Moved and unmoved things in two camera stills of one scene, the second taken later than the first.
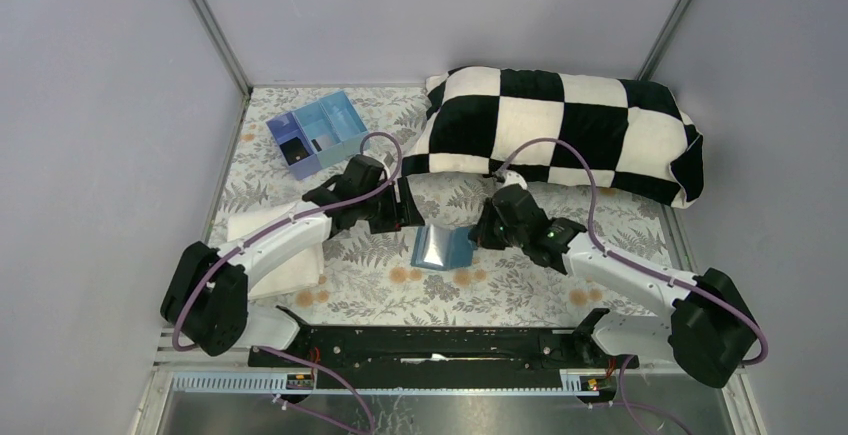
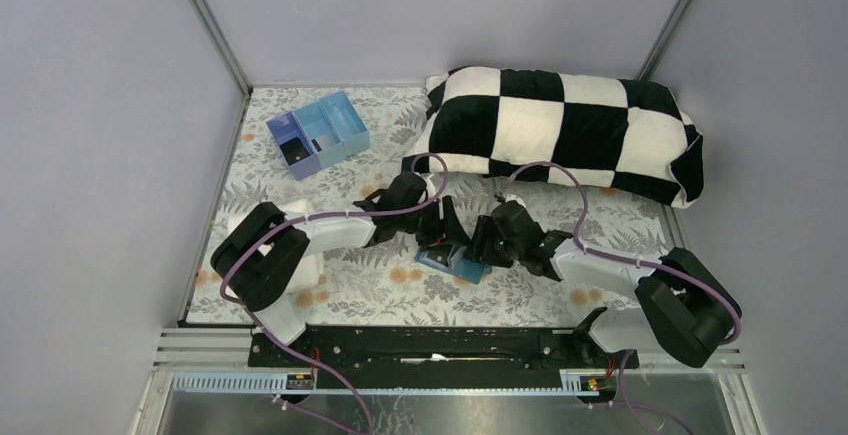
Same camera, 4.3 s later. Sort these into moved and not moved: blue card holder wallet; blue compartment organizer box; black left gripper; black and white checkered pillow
Moved: black left gripper; blue card holder wallet
Not moved: black and white checkered pillow; blue compartment organizer box
